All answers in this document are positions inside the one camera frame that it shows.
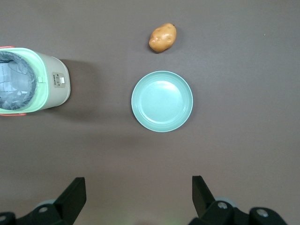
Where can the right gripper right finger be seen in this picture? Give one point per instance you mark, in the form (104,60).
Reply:
(206,206)

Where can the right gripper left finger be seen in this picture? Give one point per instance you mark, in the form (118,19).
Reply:
(68,201)

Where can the brown table cloth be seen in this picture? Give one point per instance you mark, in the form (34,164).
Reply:
(234,145)

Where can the mint green round plate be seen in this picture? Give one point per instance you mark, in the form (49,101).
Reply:
(161,100)

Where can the brown potato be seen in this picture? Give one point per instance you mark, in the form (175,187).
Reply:
(162,37)

